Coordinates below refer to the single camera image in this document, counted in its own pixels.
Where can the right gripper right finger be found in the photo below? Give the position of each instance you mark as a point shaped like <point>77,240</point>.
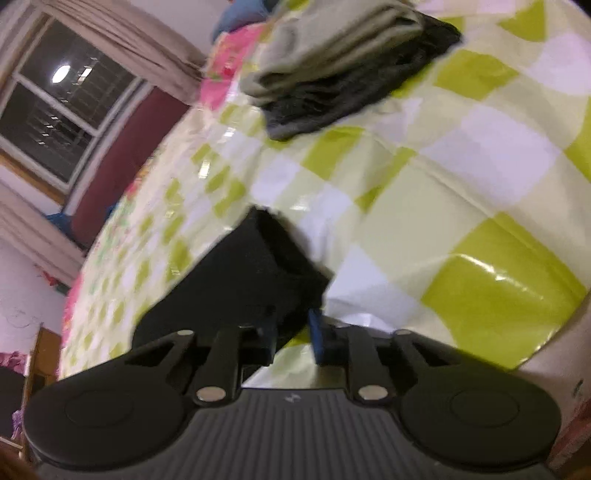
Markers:
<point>368,381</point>

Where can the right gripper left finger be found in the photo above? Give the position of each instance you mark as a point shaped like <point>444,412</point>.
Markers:
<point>235,353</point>

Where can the black pants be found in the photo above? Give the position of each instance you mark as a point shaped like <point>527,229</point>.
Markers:
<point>255,276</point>

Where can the wooden tv cabinet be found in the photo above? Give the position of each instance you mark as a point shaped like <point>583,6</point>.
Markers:
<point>43,364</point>

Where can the red green hanging decoration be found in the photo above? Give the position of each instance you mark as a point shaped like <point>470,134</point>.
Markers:
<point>54,283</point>

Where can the green checkered bed sheet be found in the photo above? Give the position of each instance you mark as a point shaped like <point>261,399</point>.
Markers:
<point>458,207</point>

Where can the pink floral cloth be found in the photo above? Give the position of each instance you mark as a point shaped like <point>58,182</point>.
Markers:
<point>14,361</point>

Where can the black television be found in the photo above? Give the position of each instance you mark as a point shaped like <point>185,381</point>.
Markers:
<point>11,393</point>

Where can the left beige curtain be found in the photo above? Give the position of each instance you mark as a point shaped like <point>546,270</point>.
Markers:
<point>33,235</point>

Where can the beige curtain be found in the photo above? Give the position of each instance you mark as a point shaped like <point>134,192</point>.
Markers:
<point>33,235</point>
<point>139,42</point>

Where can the blue cloth by window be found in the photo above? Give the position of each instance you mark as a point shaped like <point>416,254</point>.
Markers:
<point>61,221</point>

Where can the maroon sofa cover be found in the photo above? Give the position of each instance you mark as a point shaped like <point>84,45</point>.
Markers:
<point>149,123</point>

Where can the window with metal grille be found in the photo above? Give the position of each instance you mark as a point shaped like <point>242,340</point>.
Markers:
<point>63,97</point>

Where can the stack of folded clothes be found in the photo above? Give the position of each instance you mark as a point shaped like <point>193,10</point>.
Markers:
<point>334,58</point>

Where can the right beige curtain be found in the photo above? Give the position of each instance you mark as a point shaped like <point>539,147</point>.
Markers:
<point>139,42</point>

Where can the blue pillow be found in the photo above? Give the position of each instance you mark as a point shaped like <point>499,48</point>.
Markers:
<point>241,13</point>

